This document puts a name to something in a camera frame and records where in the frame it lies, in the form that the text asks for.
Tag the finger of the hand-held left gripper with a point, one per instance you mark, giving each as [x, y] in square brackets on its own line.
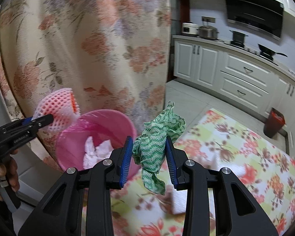
[29, 120]
[44, 120]

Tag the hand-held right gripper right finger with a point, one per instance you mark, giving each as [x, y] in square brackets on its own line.
[172, 164]

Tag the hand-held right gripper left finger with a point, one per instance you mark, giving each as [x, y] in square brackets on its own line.
[126, 162]

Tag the pink foam fruit net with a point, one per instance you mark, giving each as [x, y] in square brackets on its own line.
[59, 105]

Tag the green wavy cloth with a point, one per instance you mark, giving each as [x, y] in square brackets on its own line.
[152, 147]

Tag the pink plastic bin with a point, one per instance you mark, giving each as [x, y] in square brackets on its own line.
[71, 147]

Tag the person's left hand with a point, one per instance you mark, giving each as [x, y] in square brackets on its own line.
[13, 174]

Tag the floral tablecloth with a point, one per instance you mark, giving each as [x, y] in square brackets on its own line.
[236, 140]

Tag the floral curtain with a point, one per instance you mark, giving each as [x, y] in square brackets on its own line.
[88, 54]

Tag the white lower kitchen cabinet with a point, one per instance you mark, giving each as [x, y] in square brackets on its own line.
[211, 64]

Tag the red floor bin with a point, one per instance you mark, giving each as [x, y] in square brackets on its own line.
[274, 123]

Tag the steel pot with lid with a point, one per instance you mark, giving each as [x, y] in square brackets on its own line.
[207, 33]

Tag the white rice cooker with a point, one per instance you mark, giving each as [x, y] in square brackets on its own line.
[189, 29]

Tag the black gas stove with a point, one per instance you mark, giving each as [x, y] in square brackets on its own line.
[250, 50]

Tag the black stock pot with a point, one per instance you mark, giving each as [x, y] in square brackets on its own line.
[238, 37]

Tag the dark wooden glass cabinet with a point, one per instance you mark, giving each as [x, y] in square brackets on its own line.
[179, 17]

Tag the black wok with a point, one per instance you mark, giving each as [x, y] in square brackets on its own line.
[268, 52]

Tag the black range hood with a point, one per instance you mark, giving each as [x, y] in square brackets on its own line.
[254, 9]

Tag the long wall socket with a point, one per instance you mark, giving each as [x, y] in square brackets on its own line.
[208, 19]

